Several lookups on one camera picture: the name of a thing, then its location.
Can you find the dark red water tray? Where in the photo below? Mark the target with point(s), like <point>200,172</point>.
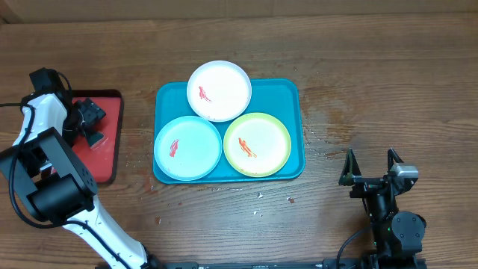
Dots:
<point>98,162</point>

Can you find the light blue plate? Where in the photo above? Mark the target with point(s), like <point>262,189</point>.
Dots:
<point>187,148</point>

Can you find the white plate with red stain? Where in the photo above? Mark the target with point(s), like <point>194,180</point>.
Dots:
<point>219,91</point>

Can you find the teal plastic serving tray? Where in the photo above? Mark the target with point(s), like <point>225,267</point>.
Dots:
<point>278,97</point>

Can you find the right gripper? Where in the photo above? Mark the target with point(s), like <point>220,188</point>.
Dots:
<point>350,175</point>

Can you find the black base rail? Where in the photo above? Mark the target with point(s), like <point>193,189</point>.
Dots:
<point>261,265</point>

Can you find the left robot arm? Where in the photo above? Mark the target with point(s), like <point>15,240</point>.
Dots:
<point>44,185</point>

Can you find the yellow-green rimmed plate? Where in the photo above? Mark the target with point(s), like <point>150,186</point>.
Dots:
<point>257,145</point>

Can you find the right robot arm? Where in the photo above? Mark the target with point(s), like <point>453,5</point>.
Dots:
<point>397,235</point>

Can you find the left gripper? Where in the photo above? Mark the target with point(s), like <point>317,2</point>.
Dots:
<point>89,110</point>

